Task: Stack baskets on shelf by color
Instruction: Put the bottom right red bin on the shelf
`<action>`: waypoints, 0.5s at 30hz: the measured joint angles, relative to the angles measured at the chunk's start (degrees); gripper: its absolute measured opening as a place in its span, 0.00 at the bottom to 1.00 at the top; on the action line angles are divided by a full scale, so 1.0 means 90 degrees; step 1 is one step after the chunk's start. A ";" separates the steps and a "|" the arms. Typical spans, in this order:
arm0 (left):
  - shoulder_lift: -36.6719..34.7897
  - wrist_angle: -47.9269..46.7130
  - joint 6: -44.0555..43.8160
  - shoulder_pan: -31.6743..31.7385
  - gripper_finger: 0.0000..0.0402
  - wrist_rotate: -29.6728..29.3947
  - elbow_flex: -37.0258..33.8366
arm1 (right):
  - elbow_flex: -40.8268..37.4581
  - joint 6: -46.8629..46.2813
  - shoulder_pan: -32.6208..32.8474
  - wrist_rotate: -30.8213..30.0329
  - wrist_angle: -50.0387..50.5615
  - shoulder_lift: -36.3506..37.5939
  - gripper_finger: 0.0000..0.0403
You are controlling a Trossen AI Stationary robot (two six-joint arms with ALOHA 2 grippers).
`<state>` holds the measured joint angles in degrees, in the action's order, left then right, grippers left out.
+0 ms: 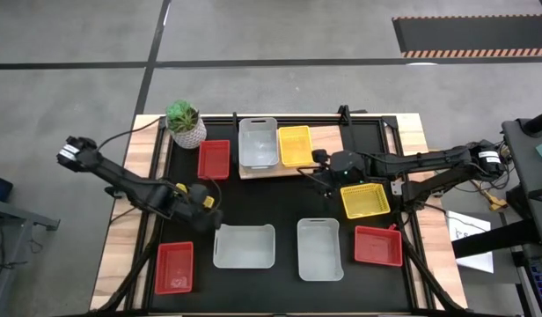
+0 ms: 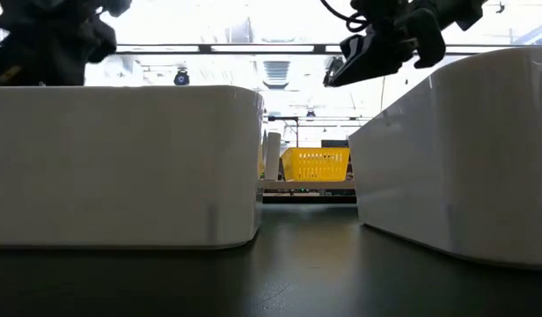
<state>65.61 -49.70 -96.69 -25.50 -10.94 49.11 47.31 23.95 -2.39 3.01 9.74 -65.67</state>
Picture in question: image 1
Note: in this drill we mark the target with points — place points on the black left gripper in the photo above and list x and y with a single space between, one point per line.
194 200

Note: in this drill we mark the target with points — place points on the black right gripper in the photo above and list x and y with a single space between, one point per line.
348 165

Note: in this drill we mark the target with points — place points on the yellow plastic mesh basket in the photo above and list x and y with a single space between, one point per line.
295 146
365 201

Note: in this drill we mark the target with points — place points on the red plastic mesh basket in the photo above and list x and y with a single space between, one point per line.
378 245
174 267
214 159

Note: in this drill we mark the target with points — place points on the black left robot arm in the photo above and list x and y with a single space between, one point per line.
121 176

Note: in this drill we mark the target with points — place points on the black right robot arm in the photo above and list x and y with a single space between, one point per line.
420 158

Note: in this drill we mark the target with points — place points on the wooden shelf board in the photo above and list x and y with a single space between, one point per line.
328 141

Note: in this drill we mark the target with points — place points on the white plastic basket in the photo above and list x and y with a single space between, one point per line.
244 246
258 143
319 251

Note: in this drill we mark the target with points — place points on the succulent in white pot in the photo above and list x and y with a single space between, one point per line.
189 134

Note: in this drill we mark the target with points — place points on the white paper sheet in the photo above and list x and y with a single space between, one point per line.
466 222

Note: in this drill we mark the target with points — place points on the black cart beam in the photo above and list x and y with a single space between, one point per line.
495 238

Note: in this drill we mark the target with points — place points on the grey metal desk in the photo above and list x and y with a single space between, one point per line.
11 213

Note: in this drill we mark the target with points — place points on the black hazard-striped floor mat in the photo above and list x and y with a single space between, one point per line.
473 35

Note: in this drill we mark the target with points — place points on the black aluminium rig frame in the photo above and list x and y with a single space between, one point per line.
315 119

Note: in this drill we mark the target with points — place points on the black shelf bracket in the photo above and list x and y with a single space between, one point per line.
235 121
346 115

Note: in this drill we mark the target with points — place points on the grey metal bracket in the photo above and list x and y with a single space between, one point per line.
396 187

